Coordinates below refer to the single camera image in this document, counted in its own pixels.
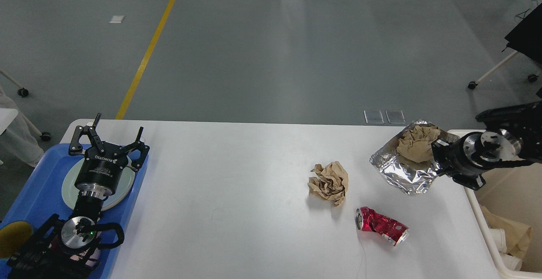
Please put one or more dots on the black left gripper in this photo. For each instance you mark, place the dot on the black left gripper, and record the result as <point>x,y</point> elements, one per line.
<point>100,174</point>

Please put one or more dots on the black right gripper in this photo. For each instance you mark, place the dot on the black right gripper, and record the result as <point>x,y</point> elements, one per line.
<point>455,159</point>

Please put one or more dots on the foil back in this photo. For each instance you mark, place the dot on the foil back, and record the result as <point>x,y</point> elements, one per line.
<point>409,177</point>

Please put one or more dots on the green plate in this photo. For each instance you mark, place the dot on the green plate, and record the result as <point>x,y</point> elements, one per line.
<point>123,181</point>

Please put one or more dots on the brown paper bag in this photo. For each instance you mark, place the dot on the brown paper bag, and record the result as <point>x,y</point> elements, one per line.
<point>518,235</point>

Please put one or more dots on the teal mug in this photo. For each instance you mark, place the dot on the teal mug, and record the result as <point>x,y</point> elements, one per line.
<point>13,236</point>

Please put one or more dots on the white paper cup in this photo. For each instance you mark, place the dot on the white paper cup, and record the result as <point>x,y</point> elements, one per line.
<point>499,238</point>
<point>511,262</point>

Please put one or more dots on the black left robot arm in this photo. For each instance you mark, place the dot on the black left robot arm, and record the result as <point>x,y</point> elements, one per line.
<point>78,200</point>

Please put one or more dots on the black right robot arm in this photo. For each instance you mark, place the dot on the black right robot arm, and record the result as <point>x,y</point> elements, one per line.
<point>512,138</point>

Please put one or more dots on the pink plate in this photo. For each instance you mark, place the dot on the pink plate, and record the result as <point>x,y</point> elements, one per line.
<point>118,198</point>

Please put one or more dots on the crumpled paper in foil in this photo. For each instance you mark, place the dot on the crumpled paper in foil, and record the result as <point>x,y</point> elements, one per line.
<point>415,143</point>

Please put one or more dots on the white plastic bin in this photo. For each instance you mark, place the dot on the white plastic bin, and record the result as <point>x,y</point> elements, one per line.
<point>513,193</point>

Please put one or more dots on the crushed red soda can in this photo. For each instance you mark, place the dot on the crushed red soda can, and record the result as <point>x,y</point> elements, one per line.
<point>393,231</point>

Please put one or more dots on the white furniture at left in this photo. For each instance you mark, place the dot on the white furniture at left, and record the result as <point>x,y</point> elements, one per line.
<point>17,139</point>

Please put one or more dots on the white rolling chair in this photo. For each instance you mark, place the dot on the white rolling chair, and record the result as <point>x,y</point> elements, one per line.
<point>531,78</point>

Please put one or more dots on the crumpled brown paper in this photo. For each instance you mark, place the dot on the crumpled brown paper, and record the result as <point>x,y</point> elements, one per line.
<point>329,183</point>

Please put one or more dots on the black jacket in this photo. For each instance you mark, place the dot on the black jacket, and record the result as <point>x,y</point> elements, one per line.
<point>526,37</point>

